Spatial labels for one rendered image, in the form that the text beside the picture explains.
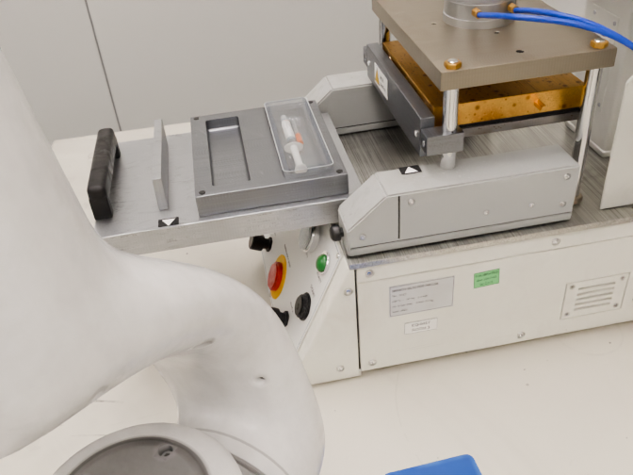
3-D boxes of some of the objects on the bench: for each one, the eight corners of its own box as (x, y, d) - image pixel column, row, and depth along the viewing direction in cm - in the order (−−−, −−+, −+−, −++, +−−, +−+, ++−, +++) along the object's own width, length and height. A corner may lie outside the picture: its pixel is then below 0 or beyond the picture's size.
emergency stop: (276, 279, 94) (285, 257, 92) (280, 298, 90) (289, 275, 88) (265, 277, 93) (274, 254, 91) (268, 296, 90) (278, 272, 88)
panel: (259, 237, 105) (299, 133, 96) (286, 377, 81) (343, 255, 72) (247, 235, 104) (286, 129, 95) (270, 375, 80) (326, 253, 71)
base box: (573, 181, 112) (590, 85, 102) (721, 333, 82) (766, 218, 72) (258, 232, 107) (244, 136, 97) (294, 415, 77) (279, 303, 66)
